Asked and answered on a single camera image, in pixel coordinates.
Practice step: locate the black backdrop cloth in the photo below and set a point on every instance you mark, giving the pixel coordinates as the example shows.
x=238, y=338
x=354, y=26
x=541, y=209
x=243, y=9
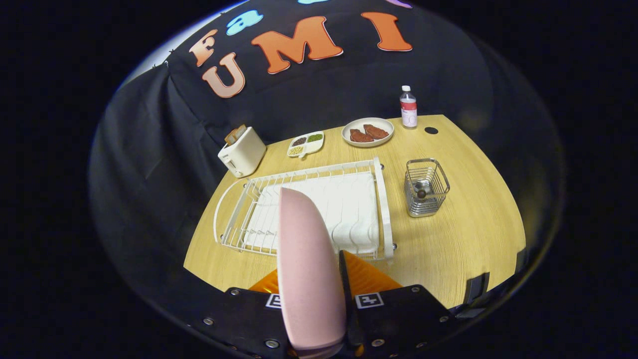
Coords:
x=324, y=94

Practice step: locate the white drip tray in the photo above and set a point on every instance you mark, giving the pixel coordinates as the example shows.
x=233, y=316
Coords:
x=344, y=209

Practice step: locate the red meat slice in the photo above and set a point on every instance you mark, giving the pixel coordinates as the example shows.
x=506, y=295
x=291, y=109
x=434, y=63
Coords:
x=376, y=131
x=361, y=135

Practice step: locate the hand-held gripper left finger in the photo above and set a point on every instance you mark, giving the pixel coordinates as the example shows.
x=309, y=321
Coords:
x=239, y=319

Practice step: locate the pink plate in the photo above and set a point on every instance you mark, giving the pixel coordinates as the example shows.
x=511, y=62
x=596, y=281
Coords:
x=309, y=269

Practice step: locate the black table grommet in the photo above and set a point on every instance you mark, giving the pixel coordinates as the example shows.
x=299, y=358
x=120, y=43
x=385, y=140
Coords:
x=431, y=130

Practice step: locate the white sectioned bean dish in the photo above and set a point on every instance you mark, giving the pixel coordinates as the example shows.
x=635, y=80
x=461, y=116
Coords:
x=305, y=145

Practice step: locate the white toaster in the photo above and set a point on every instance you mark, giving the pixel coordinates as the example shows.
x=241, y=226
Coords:
x=244, y=155

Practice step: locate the white round plate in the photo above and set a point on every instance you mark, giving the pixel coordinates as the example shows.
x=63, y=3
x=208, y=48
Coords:
x=384, y=124

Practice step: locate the brown toast slices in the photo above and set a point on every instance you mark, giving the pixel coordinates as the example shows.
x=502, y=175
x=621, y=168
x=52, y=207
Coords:
x=235, y=134

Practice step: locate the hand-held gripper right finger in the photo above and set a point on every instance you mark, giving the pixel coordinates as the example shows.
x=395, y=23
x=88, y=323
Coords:
x=344, y=279

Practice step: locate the clear plastic bottle red label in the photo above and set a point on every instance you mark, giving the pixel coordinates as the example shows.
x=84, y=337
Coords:
x=408, y=112

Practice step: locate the black table edge bracket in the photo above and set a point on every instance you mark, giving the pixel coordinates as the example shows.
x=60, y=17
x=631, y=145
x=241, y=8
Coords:
x=521, y=259
x=477, y=288

